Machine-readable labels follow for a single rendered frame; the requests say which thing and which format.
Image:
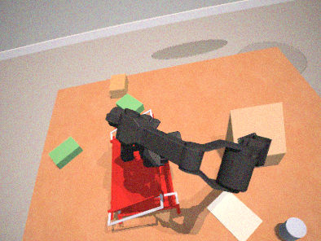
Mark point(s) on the grey wire bar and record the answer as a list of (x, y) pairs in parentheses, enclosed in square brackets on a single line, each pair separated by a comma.
[(173, 193)]

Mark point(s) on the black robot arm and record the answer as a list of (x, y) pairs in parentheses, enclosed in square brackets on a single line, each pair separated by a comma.
[(237, 164)]

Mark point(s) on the grey cylinder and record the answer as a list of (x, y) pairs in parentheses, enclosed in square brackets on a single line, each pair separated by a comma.
[(293, 229)]

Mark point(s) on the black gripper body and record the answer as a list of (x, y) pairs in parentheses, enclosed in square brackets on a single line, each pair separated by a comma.
[(127, 152)]

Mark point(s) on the light green rectangular block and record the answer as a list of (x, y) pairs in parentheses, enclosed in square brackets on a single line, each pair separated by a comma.
[(65, 152), (128, 101)]

